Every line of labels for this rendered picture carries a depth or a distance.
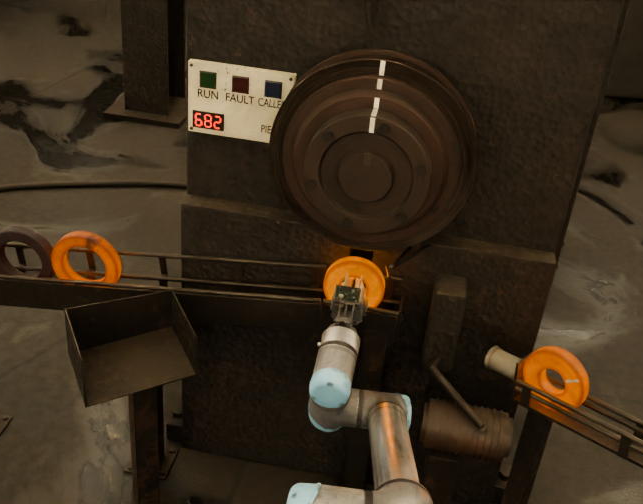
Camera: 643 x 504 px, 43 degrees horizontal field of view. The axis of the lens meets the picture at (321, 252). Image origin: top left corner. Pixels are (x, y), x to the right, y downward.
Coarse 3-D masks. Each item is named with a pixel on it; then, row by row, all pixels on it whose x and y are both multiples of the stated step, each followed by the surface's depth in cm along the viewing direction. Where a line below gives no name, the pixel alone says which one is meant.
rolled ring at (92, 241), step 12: (60, 240) 213; (72, 240) 212; (84, 240) 212; (96, 240) 212; (60, 252) 215; (96, 252) 213; (108, 252) 213; (60, 264) 217; (108, 264) 214; (120, 264) 217; (60, 276) 219; (72, 276) 220; (108, 276) 216
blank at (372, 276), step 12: (336, 264) 204; (348, 264) 203; (360, 264) 202; (372, 264) 204; (336, 276) 205; (348, 276) 204; (360, 276) 204; (372, 276) 203; (324, 288) 207; (372, 288) 205; (384, 288) 206; (372, 300) 207
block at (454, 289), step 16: (448, 288) 200; (464, 288) 201; (432, 304) 201; (448, 304) 199; (464, 304) 199; (432, 320) 203; (448, 320) 202; (432, 336) 205; (448, 336) 204; (432, 352) 207; (448, 352) 207; (448, 368) 209
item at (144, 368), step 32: (96, 320) 199; (128, 320) 203; (160, 320) 207; (96, 352) 201; (128, 352) 201; (160, 352) 201; (192, 352) 194; (96, 384) 191; (128, 384) 191; (160, 384) 191
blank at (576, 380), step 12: (540, 348) 189; (552, 348) 187; (528, 360) 191; (540, 360) 188; (552, 360) 186; (564, 360) 183; (576, 360) 184; (528, 372) 192; (540, 372) 189; (564, 372) 184; (576, 372) 182; (540, 384) 190; (576, 384) 183; (588, 384) 184; (540, 396) 191; (564, 396) 186; (576, 396) 184; (564, 408) 188
